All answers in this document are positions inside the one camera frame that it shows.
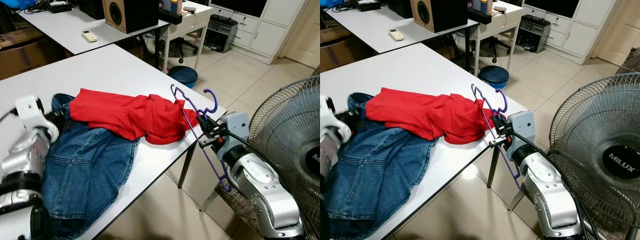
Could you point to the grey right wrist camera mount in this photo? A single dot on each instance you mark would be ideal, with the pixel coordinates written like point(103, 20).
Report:
point(236, 124)
point(522, 125)

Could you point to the purple plastic clothes hanger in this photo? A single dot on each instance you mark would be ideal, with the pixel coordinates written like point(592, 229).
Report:
point(507, 101)
point(216, 102)

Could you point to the black box appliance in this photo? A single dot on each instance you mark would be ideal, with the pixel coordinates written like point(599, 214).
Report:
point(531, 32)
point(220, 32)

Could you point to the white side desk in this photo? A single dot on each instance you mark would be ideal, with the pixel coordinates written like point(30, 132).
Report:
point(197, 17)
point(507, 20)

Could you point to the blue-green round stool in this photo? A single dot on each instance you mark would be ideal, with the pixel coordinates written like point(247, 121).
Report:
point(494, 76)
point(182, 75)

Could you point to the red garment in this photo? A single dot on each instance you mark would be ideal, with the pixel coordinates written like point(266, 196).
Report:
point(130, 115)
point(425, 114)

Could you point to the brown cardboard box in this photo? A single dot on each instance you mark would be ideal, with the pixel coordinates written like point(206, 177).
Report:
point(20, 55)
point(335, 50)

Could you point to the small black flat device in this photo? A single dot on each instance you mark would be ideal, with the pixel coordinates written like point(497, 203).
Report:
point(369, 6)
point(60, 7)

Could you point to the black box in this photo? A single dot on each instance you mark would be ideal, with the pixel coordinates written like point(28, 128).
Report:
point(400, 7)
point(92, 7)

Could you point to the grey standing fan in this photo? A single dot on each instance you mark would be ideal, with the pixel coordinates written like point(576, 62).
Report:
point(590, 115)
point(290, 120)

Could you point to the long black bar device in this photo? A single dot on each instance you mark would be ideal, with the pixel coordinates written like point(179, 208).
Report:
point(171, 17)
point(480, 16)

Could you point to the wooden loudspeaker box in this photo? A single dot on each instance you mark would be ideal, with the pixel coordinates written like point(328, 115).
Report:
point(130, 15)
point(440, 15)

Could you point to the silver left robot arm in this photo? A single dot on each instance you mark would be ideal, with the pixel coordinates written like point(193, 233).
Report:
point(22, 160)
point(327, 160)

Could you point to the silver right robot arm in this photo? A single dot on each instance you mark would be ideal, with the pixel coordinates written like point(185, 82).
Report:
point(260, 185)
point(550, 190)

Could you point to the white cabinet with drawers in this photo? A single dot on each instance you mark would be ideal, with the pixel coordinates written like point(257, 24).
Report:
point(265, 37)
point(580, 37)

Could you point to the blue denim jacket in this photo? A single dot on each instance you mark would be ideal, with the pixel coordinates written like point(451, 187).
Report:
point(380, 170)
point(85, 170)

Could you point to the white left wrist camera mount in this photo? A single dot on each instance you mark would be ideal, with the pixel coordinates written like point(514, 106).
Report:
point(330, 112)
point(30, 107)

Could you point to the black office chair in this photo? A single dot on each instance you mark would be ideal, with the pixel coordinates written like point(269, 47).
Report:
point(492, 44)
point(181, 45)

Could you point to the white remote control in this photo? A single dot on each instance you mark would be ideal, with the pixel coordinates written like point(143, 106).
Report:
point(90, 35)
point(396, 34)

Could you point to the blue bag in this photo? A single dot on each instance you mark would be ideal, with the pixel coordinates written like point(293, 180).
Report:
point(330, 2)
point(12, 3)

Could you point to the white table with black legs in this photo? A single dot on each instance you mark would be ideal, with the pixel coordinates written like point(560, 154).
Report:
point(75, 30)
point(425, 70)
point(380, 27)
point(115, 70)

